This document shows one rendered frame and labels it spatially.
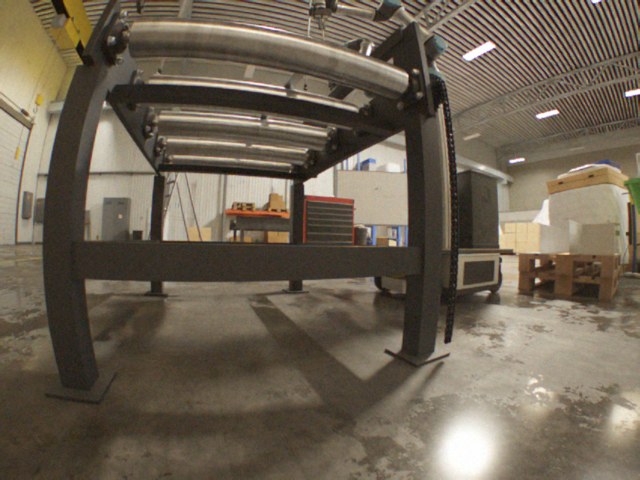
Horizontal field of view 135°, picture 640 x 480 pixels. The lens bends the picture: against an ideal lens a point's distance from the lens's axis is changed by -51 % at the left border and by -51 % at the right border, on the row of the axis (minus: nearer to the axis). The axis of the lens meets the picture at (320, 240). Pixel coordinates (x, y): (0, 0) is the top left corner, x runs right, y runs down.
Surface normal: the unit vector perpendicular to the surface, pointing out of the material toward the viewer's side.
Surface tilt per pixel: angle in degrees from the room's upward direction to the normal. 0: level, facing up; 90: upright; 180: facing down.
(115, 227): 90
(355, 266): 90
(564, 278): 90
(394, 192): 90
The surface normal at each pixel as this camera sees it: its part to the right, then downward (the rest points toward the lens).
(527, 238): -0.87, -0.02
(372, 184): -0.02, 0.00
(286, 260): 0.40, 0.00
